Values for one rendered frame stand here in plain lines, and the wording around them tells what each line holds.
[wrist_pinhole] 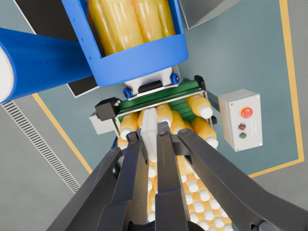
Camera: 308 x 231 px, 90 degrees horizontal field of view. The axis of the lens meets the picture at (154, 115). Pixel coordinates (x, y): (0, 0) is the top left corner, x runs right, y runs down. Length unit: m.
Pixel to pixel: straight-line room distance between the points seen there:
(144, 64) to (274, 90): 1.80
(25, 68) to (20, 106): 1.43
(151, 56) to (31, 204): 2.88
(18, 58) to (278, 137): 2.35
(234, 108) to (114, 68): 0.40
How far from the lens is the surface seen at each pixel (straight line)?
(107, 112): 0.65
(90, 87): 1.58
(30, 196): 2.94
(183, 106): 0.73
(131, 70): 0.36
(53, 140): 2.18
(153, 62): 0.36
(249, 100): 0.59
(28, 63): 0.80
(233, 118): 0.59
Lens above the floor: 1.59
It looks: 69 degrees down
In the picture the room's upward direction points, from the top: 180 degrees clockwise
